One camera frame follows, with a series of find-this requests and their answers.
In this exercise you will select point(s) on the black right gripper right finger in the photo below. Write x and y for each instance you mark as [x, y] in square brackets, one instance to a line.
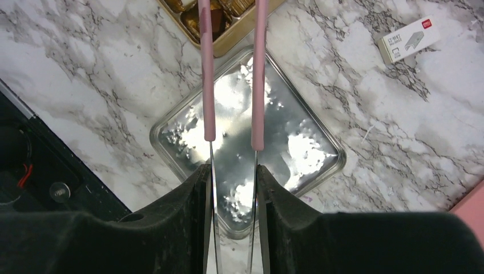
[296, 238]

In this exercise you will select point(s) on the silver tin lid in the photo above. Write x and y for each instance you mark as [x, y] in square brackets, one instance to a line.
[298, 148]

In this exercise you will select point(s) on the pink plastic tray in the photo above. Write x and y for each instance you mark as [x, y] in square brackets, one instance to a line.
[470, 211]

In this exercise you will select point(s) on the black table base rail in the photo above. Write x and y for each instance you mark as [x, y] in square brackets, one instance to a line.
[39, 173]

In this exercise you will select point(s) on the gold chocolate box tray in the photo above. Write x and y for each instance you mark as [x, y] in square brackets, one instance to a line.
[240, 16]

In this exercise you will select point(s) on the brown chocolate apart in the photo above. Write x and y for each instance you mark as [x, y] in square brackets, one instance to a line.
[218, 20]

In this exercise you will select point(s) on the pink silicone tongs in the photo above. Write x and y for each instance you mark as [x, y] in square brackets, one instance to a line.
[258, 110]

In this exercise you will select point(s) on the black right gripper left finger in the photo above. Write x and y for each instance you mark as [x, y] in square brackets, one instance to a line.
[170, 235]

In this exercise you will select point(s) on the small white card box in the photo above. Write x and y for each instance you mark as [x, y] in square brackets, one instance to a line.
[409, 40]

